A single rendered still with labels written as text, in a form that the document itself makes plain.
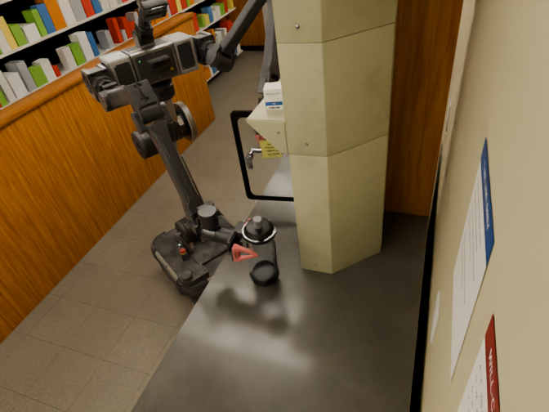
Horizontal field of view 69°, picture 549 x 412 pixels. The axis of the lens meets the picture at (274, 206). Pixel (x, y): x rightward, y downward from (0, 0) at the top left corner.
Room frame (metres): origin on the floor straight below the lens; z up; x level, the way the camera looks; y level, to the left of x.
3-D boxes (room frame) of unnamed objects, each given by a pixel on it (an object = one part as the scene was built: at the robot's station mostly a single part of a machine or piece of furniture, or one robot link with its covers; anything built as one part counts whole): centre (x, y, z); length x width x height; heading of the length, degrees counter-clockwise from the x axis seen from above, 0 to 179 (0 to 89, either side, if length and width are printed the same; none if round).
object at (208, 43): (1.87, 0.18, 1.45); 0.09 x 0.08 x 0.12; 122
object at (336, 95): (1.05, -0.24, 1.32); 0.32 x 0.25 x 0.77; 155
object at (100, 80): (1.61, 0.60, 1.45); 0.09 x 0.08 x 0.12; 122
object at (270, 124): (1.13, -0.08, 1.46); 0.32 x 0.11 x 0.10; 155
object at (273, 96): (1.06, -0.05, 1.54); 0.05 x 0.05 x 0.06; 78
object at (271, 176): (1.30, -0.04, 1.19); 0.30 x 0.01 x 0.40; 71
